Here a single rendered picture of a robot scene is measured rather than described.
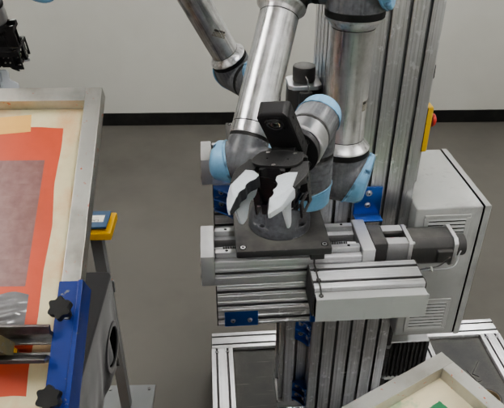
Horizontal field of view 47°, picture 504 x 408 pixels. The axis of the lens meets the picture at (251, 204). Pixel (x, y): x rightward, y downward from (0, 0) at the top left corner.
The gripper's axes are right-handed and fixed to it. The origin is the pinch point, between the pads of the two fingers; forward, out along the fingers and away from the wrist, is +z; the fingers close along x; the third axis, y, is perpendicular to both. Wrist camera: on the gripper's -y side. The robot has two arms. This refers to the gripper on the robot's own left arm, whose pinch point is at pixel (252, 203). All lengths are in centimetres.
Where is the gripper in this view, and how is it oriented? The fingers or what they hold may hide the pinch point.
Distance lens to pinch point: 71.1
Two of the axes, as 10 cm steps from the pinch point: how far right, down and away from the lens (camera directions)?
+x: -9.3, -0.6, 3.6
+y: 1.3, 8.6, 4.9
